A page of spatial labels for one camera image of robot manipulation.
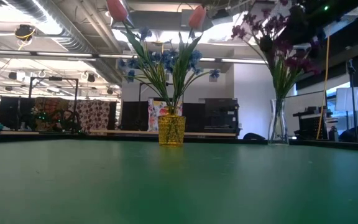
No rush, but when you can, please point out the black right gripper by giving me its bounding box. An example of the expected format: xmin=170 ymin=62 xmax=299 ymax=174
xmin=287 ymin=0 xmax=358 ymax=50

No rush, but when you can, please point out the purple artificial flower bunch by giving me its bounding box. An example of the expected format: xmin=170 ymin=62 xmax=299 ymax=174
xmin=231 ymin=0 xmax=293 ymax=100
xmin=268 ymin=39 xmax=321 ymax=100

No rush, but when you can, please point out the black artificial tulip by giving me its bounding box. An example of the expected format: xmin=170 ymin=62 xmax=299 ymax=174
xmin=259 ymin=34 xmax=275 ymax=54

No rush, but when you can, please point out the pale pink artificial tulip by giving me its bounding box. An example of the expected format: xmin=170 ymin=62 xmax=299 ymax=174
xmin=106 ymin=0 xmax=173 ymax=116
xmin=171 ymin=4 xmax=208 ymax=116

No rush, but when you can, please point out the blue artificial flower bunch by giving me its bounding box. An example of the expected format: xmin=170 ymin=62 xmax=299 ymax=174
xmin=118 ymin=26 xmax=221 ymax=116

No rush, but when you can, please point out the clear glass vase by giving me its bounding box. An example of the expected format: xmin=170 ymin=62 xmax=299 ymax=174
xmin=268 ymin=98 xmax=289 ymax=146

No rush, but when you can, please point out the yellow glass vase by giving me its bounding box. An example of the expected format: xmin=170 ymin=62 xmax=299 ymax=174
xmin=158 ymin=114 xmax=186 ymax=147

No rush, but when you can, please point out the black light stand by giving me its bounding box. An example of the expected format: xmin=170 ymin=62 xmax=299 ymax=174
xmin=346 ymin=58 xmax=358 ymax=134

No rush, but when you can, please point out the ceiling light strip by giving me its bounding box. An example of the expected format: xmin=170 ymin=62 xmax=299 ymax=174
xmin=0 ymin=49 xmax=136 ymax=60
xmin=199 ymin=57 xmax=267 ymax=65

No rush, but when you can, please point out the white panel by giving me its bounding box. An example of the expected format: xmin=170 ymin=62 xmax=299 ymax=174
xmin=335 ymin=86 xmax=358 ymax=112

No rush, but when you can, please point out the black equipment rack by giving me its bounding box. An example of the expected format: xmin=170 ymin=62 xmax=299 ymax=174
xmin=293 ymin=105 xmax=332 ymax=141

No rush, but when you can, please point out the person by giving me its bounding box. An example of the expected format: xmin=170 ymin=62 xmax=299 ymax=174
xmin=339 ymin=126 xmax=358 ymax=144

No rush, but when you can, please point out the dark rounded object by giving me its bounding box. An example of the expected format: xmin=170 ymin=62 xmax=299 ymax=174
xmin=243 ymin=133 xmax=266 ymax=141

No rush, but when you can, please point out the black machine cabinet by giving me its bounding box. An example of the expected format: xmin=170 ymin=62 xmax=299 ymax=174
xmin=203 ymin=98 xmax=241 ymax=135

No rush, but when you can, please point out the floral patterned cloth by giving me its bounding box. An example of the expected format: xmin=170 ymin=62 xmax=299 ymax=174
xmin=147 ymin=98 xmax=183 ymax=132

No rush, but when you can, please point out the black partition panel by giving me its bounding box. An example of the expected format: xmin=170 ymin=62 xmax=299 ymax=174
xmin=121 ymin=101 xmax=150 ymax=131
xmin=0 ymin=96 xmax=37 ymax=130

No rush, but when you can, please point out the green table mat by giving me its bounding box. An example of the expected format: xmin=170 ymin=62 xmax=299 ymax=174
xmin=0 ymin=139 xmax=358 ymax=224

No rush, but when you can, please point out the brown spotted cloth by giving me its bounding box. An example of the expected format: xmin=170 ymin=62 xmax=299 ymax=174
xmin=68 ymin=100 xmax=111 ymax=134

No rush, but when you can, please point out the dark patterned cloth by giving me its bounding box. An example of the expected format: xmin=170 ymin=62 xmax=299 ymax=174
xmin=34 ymin=98 xmax=71 ymax=131

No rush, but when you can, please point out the black ceiling device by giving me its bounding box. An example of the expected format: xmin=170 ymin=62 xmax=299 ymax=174
xmin=14 ymin=24 xmax=37 ymax=50

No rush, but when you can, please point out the yellow hanging cable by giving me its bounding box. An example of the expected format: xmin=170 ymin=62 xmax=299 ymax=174
xmin=316 ymin=35 xmax=331 ymax=141

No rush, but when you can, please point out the silver ventilation duct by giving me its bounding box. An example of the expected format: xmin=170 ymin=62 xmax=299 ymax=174
xmin=4 ymin=0 xmax=124 ymax=85

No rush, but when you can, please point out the black metal frame stand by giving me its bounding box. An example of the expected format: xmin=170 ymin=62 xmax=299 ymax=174
xmin=28 ymin=76 xmax=80 ymax=105

